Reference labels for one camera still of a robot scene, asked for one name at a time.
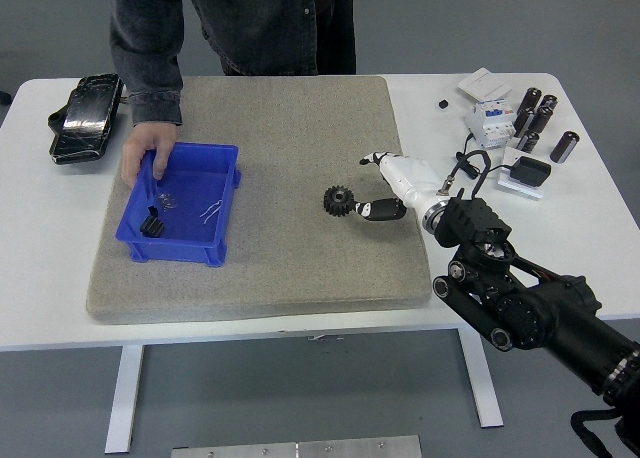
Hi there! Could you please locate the black adapter cord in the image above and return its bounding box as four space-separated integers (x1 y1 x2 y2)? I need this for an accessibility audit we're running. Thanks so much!
454 131 516 180

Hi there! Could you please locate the thin white string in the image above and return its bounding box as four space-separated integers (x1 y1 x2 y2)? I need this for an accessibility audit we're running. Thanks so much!
199 200 224 224

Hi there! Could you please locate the person's right hand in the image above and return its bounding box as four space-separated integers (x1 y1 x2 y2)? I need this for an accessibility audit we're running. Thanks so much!
122 122 178 188

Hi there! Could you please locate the grey-brown mat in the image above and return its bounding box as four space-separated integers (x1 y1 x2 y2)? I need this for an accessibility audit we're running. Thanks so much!
84 75 434 325

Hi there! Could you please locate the black wrapped device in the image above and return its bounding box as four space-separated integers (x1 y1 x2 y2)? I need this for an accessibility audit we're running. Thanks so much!
47 71 126 167

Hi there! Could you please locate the white circuit breaker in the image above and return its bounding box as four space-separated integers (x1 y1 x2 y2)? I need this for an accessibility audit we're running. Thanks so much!
463 97 517 152

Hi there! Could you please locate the grey metal plate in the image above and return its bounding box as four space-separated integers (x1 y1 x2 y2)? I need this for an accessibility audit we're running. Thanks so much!
171 435 423 458

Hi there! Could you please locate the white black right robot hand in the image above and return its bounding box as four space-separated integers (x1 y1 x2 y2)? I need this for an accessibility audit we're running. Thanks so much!
355 151 446 223

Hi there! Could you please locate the white switch plate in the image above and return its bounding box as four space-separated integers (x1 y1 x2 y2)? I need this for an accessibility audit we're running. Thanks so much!
457 66 512 102

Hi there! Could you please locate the white flat block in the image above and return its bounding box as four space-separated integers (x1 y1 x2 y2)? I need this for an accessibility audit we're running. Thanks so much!
496 145 546 201

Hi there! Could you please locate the person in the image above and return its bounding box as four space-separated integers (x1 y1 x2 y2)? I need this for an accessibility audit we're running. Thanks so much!
99 0 359 78

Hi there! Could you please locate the large black gear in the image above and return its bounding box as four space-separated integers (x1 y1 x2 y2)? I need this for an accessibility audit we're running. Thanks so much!
323 185 356 219

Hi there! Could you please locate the blue plastic box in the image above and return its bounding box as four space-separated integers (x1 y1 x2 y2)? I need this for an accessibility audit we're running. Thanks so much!
114 141 242 269

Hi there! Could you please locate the black power adapter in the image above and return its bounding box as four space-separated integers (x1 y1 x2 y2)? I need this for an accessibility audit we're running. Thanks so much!
509 156 553 187

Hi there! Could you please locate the small black gear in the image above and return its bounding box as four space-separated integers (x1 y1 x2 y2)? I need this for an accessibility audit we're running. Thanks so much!
138 215 166 238

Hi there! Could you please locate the white table leg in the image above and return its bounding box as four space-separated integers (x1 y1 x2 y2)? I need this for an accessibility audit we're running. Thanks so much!
457 327 504 428
103 345 146 454

